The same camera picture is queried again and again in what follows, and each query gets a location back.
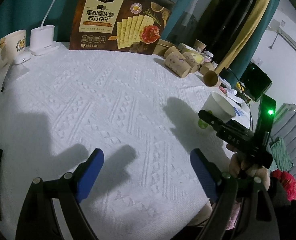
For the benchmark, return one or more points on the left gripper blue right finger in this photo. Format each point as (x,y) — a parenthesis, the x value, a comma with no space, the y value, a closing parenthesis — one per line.
(256,218)

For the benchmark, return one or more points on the white textured tablecloth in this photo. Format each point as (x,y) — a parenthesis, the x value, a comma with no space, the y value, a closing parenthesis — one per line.
(57,108)

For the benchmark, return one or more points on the black pen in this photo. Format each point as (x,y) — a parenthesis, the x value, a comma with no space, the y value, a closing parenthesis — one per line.
(6,73)

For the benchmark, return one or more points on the white paper cup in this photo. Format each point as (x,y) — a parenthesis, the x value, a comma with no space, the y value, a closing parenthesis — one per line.
(218,106)

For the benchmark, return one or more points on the white earbuds case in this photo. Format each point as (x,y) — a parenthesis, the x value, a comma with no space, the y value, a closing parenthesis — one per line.
(21,58)

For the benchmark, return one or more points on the upright brown paper cup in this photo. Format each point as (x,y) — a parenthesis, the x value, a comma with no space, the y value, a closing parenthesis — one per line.
(199,46)

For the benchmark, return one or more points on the white desk lamp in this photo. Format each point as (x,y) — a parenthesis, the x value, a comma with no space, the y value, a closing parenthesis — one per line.
(42,38)

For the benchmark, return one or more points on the black monitor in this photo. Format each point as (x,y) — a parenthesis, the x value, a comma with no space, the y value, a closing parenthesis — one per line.
(255,82)

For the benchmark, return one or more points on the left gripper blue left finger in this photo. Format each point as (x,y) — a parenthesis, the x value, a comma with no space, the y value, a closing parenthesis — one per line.
(38,219)

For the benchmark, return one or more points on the red bag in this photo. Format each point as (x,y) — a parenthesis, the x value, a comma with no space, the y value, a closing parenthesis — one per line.
(287,181)

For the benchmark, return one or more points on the yellow curtain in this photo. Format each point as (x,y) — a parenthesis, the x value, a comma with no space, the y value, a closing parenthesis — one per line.
(244,35)

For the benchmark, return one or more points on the white cartoon mug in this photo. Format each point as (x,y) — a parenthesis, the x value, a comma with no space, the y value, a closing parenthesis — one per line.
(11,46)

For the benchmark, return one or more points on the white air conditioner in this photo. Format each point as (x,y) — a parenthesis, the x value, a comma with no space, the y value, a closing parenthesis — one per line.
(278,28)

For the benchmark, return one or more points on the brown cracker box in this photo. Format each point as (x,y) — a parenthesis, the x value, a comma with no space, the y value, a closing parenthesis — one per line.
(133,26)

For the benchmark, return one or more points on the person's right hand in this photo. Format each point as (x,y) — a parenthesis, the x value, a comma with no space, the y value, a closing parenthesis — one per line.
(236,166)

